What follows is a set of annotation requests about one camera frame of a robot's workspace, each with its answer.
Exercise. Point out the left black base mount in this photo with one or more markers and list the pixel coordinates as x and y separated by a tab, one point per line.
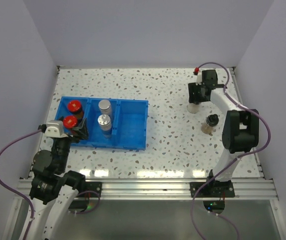
91	189

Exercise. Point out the silver-lid white spice jar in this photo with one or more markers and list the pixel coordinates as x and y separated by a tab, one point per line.
105	107

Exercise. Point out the aluminium front rail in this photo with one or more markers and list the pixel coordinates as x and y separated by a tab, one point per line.
179	189

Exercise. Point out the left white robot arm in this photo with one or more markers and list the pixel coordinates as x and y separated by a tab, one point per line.
50	178

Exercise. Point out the blue plastic divided bin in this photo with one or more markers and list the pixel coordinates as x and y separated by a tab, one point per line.
129	124

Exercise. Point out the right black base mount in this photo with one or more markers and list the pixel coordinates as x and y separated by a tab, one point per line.
213	189

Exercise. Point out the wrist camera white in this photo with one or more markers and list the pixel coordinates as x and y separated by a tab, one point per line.
55	129
198	74

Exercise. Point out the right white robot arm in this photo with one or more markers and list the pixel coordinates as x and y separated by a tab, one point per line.
239	134

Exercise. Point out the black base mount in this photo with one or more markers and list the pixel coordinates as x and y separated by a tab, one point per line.
213	189
91	189

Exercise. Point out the black-cap brown spice grinder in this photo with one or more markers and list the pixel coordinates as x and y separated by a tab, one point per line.
210	123

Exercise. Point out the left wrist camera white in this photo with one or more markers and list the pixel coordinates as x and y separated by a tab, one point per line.
55	129

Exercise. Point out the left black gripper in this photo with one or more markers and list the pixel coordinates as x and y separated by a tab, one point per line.
81	131

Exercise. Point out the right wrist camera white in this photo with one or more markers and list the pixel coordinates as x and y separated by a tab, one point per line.
198	74

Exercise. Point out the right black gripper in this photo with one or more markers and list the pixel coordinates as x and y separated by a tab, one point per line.
192	88

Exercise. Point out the black-cap white powder grinder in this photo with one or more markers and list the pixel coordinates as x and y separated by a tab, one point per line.
193	108

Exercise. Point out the silver-lid blue-label spice jar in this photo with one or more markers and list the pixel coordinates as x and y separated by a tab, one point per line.
105	124

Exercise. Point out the red-lid sauce jar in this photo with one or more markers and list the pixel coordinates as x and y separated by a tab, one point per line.
70	122
76	109

